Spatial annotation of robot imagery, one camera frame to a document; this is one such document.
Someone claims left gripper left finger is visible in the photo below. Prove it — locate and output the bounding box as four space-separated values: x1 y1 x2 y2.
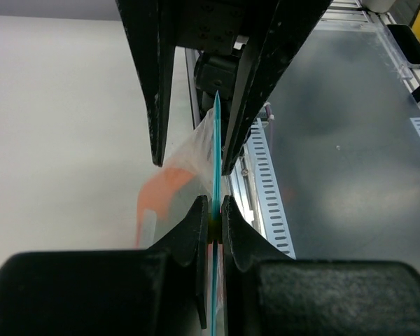
0 196 209 335

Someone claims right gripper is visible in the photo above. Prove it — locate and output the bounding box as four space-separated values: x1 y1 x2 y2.
116 0 331 175

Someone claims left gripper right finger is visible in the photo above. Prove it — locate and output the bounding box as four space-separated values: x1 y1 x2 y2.
221 196 420 335

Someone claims clear zip top bag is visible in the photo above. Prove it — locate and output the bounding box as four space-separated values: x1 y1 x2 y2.
132 90 228 336

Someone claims black smartphone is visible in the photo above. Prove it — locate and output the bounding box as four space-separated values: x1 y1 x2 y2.
386 24 420 69

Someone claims white slotted cable duct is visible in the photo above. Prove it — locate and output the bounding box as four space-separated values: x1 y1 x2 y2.
246 119 295 259

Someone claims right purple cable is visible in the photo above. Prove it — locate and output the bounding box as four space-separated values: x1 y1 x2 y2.
262 101 277 148

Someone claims aluminium rail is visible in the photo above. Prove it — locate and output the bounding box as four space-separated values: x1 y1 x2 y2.
184 47 267 239

